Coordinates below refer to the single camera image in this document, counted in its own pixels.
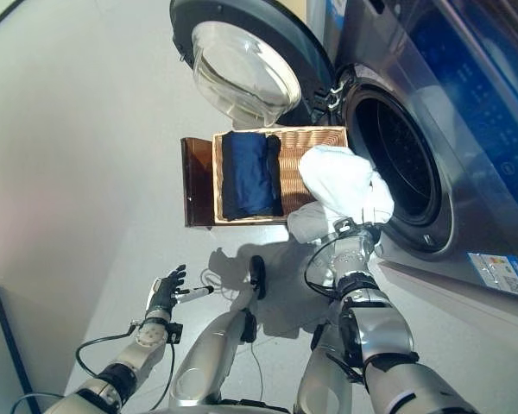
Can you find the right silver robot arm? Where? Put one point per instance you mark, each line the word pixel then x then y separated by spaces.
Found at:
pixel 371 319

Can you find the blue garment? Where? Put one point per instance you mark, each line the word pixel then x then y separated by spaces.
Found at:
pixel 246 177

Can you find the blue energy label sticker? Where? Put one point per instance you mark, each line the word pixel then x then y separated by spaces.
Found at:
pixel 337 8

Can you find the left silver robot leg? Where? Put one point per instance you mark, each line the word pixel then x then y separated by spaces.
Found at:
pixel 216 353

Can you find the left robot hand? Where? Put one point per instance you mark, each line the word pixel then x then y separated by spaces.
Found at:
pixel 164 297

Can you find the round glass washing machine door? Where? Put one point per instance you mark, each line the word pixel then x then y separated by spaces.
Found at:
pixel 246 73

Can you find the rectangular wicker basket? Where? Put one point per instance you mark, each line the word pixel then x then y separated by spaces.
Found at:
pixel 298 142

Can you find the white garment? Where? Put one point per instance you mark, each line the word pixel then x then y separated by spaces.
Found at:
pixel 336 181

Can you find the brown wooden stool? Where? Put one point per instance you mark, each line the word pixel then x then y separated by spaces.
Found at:
pixel 196 185

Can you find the grey board with dark edge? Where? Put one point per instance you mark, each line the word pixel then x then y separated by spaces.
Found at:
pixel 13 345

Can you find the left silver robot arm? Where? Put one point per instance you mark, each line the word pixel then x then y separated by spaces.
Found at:
pixel 134 358

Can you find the white cabinet side panel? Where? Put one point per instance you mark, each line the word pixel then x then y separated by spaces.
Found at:
pixel 457 297

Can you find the grey robot torso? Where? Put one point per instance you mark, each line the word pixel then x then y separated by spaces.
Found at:
pixel 224 407

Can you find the grey front-load washing machine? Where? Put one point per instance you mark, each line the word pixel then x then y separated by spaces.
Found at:
pixel 457 129

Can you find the colourful rectangular instruction sticker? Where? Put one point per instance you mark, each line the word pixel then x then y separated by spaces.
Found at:
pixel 500 274

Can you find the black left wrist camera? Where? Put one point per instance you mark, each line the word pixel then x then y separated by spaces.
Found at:
pixel 175 333

